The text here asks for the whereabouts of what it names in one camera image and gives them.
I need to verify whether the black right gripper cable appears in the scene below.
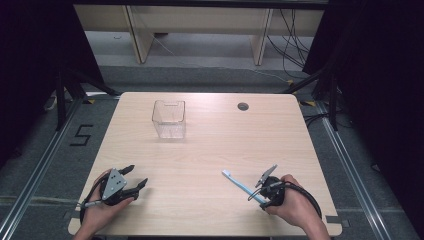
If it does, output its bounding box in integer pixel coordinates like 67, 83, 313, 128
283, 182, 323, 220

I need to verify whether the person's right hand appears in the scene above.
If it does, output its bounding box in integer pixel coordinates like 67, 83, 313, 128
266, 173, 322, 231

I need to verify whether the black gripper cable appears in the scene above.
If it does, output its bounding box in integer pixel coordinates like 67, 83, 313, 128
78, 172, 112, 224
283, 182, 323, 220

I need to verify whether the bundle of black cables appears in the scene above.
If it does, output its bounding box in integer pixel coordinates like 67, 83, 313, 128
265, 9, 315, 80

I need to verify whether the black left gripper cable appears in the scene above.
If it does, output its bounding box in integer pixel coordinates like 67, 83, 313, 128
78, 172, 112, 224

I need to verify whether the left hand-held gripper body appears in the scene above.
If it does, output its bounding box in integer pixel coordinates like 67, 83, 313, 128
100, 167, 140, 207

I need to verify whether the clear plastic container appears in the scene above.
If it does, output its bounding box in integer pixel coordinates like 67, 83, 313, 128
151, 99, 187, 140

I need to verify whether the light blue toothbrush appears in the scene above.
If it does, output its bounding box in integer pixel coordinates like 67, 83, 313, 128
221, 169, 268, 205

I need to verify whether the black curtain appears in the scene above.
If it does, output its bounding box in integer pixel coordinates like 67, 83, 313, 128
0, 0, 105, 168
302, 0, 424, 231

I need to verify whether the black metal stand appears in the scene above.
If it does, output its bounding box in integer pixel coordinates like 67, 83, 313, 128
54, 64, 122, 132
279, 64, 340, 132

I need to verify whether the light wooden bench frame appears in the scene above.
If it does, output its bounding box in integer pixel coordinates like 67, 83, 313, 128
73, 4, 325, 67

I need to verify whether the metal floor rail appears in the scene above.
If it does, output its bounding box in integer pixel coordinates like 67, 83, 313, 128
315, 99, 392, 240
0, 97, 84, 240

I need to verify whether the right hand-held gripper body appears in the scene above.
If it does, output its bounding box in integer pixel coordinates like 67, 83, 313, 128
255, 163, 286, 208

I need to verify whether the black floor cable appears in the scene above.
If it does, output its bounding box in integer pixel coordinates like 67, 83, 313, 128
302, 112, 332, 128

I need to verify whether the person's left hand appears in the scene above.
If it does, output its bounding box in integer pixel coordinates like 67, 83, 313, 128
79, 168, 135, 235

